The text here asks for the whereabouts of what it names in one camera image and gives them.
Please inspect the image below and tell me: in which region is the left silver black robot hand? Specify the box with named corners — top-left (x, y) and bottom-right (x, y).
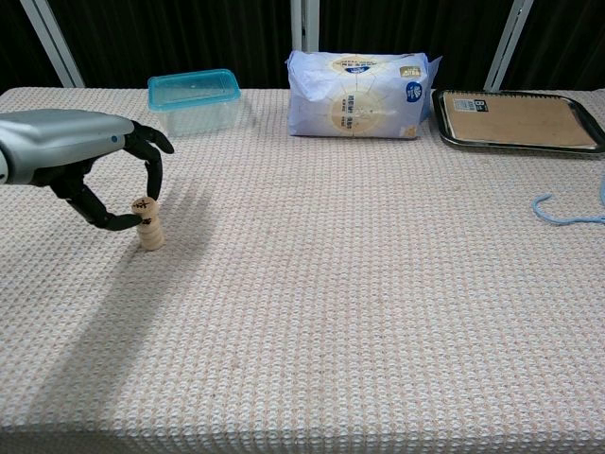
top-left (0, 108), bottom-right (175, 232)

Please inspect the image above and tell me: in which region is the chess piece thin black character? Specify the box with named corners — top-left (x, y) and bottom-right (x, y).
top-left (130, 196), bottom-right (158, 217)

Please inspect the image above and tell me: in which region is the chess piece bold black character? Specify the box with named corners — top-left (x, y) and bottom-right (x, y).
top-left (138, 211), bottom-right (163, 235)

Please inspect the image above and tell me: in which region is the beige textured tablecloth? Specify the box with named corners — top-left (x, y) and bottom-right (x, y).
top-left (0, 86), bottom-right (605, 454)

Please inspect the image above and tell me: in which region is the black curtain panel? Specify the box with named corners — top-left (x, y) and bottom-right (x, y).
top-left (317, 0), bottom-right (516, 91)
top-left (46, 0), bottom-right (294, 91)
top-left (0, 0), bottom-right (65, 94)
top-left (500, 0), bottom-right (605, 94)

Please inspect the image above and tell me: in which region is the clear container teal lid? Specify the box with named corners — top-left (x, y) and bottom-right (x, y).
top-left (147, 68), bottom-right (243, 139)

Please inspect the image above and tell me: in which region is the light blue tissue pack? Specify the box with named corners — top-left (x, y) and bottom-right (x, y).
top-left (285, 49), bottom-right (443, 140)

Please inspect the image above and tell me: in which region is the dark metal tray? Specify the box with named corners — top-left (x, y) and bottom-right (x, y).
top-left (431, 88), bottom-right (605, 155)

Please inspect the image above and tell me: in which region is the brown spiral notebook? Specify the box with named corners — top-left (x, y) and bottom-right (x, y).
top-left (442, 90), bottom-right (597, 148)

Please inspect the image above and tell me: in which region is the white metal frame pole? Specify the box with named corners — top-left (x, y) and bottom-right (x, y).
top-left (18, 0), bottom-right (87, 90)
top-left (482, 0), bottom-right (535, 94)
top-left (289, 0), bottom-right (320, 53)

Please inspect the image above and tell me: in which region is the light blue cord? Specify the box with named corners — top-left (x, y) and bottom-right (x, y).
top-left (531, 169), bottom-right (605, 227)

